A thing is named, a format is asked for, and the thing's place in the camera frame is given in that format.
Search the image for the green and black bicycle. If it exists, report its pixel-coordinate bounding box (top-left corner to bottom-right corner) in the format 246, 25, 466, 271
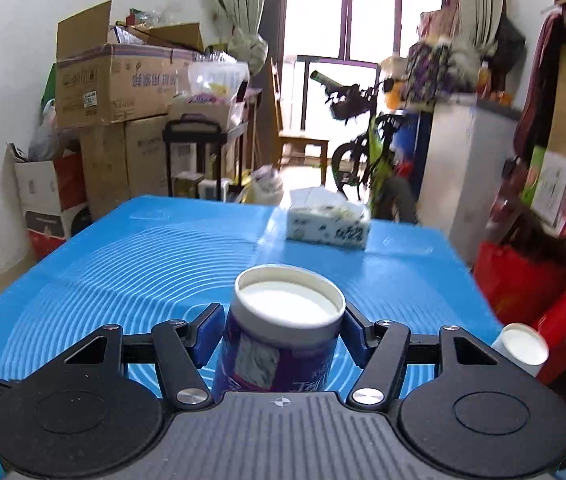
310, 70, 420, 224

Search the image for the tall brown cardboard box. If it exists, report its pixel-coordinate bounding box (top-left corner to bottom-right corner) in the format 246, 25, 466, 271
80, 115, 170, 222

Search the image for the blue ribbed table mat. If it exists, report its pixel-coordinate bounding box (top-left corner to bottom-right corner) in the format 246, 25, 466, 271
0, 194, 506, 480

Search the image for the white cabinet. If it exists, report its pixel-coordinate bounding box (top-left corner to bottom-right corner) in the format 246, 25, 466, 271
414, 94, 522, 267

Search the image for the black utility cart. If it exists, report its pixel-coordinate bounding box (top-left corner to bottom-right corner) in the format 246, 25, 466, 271
161, 113, 250, 204

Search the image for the green patterned curtain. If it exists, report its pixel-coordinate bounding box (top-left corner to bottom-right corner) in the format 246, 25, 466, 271
204, 0, 270, 77
455, 0, 508, 53

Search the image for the red plastic bag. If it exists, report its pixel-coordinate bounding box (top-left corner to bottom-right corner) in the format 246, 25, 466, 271
472, 241, 566, 386

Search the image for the floral tissue box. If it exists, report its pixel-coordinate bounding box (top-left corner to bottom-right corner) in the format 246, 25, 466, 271
285, 186, 372, 250

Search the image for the purple patterned bag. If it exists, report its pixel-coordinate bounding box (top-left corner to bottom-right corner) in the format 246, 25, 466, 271
405, 40, 456, 106

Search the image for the white lid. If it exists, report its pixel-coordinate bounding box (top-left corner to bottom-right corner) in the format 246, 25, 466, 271
491, 322, 550, 379

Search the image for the clear plastic bag of goods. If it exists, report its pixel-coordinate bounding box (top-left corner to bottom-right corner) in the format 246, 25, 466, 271
187, 59, 250, 107

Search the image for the purple printed paper cup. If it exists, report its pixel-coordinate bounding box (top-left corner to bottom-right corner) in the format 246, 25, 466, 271
211, 263, 347, 397

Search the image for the grey plastic bag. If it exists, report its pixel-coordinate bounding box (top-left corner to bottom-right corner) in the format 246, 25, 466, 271
27, 99, 66, 162

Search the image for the red and white cardboard box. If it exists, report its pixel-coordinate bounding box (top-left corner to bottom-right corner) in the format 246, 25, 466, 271
6, 142, 92, 262

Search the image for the dark red hanging garment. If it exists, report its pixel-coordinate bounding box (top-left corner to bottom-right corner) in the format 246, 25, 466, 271
514, 0, 566, 163

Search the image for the wooden chair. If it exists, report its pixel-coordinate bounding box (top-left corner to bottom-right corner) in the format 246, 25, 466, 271
269, 58, 332, 187

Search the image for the large open cardboard box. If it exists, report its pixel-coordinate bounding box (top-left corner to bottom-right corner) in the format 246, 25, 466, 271
55, 0, 205, 129

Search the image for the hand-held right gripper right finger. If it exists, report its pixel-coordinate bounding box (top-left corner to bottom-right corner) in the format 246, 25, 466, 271
344, 302, 514, 408

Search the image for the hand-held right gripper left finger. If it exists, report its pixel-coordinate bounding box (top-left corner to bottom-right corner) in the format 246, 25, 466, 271
63, 302, 227, 407

